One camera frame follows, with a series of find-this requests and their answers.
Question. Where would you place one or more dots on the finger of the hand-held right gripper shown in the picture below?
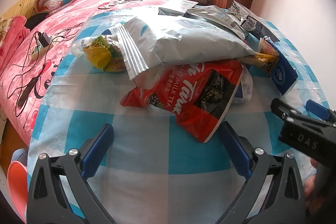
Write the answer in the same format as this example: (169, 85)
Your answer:
(317, 108)
(282, 108)

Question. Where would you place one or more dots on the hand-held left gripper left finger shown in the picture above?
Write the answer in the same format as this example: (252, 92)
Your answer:
(97, 155)

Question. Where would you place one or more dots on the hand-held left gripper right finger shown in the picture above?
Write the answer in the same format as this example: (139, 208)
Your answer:
(236, 153)

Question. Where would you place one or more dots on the blue tissue packet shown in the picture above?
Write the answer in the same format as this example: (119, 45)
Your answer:
(283, 71)

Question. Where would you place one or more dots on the white plastic bag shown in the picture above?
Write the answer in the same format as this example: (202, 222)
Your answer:
(246, 87)

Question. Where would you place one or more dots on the orange yellow snack packet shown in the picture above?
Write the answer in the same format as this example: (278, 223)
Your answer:
(265, 54)

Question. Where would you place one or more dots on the red and black foil bag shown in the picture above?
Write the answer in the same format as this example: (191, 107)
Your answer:
(189, 98)

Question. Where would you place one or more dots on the orange plastic bin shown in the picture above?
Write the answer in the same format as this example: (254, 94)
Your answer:
(17, 187)

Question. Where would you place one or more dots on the yellow green snack bag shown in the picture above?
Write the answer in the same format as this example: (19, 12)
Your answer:
(102, 56)

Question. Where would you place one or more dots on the silver wrapper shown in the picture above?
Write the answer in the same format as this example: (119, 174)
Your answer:
(236, 8)

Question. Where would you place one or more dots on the grey printed plastic bag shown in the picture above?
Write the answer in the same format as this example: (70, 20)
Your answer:
(210, 14)

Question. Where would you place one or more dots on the large grey plastic mailer bag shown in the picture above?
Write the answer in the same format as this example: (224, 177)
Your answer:
(183, 40)

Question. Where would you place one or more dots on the dark bag with white label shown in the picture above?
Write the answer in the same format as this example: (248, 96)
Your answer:
(178, 7)

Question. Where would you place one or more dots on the person's right hand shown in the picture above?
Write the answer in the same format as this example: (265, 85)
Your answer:
(309, 190)

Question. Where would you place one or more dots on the blue white checkered tablecloth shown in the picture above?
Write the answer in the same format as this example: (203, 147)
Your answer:
(147, 134)

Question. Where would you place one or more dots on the light blue stool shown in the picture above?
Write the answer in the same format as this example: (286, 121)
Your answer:
(19, 157)

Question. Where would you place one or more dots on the black phone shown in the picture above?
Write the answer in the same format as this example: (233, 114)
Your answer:
(27, 91)

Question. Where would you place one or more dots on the white power strip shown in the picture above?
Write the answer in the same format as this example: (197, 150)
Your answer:
(39, 52)

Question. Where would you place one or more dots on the black charger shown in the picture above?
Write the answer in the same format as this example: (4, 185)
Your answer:
(44, 39)

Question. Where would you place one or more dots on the black cloth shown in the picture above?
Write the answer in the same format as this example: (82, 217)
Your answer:
(35, 22)

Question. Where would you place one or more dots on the folded pink blanket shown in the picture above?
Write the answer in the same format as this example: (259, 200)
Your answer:
(18, 24)

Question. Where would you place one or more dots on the floral pillow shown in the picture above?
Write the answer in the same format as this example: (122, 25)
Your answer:
(4, 28)

